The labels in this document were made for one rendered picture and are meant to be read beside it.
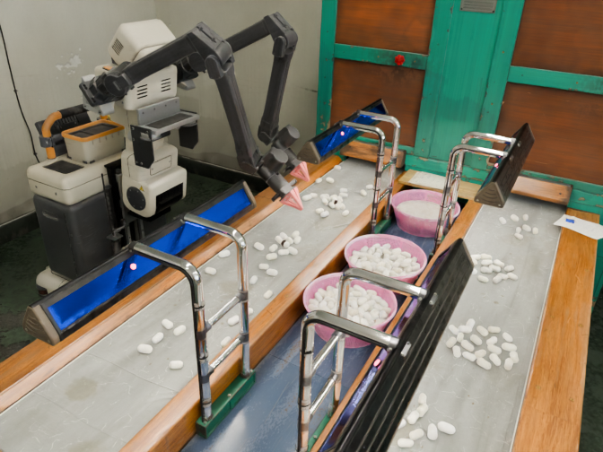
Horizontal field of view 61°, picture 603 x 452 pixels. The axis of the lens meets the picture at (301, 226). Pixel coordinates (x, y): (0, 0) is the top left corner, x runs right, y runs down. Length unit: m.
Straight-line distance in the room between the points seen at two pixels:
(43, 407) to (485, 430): 0.97
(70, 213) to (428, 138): 1.52
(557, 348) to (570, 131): 0.99
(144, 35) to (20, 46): 1.54
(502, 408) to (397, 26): 1.55
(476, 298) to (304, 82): 2.17
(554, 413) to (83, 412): 1.03
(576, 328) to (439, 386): 0.46
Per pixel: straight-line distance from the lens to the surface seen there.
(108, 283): 1.03
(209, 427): 1.25
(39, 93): 3.53
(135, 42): 1.95
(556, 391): 1.38
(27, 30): 3.46
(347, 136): 1.82
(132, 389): 1.30
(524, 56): 2.19
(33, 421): 1.30
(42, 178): 2.32
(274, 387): 1.35
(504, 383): 1.38
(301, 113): 3.50
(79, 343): 1.43
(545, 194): 2.24
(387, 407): 0.77
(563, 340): 1.54
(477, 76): 2.22
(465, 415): 1.28
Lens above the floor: 1.65
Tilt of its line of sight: 29 degrees down
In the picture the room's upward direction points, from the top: 2 degrees clockwise
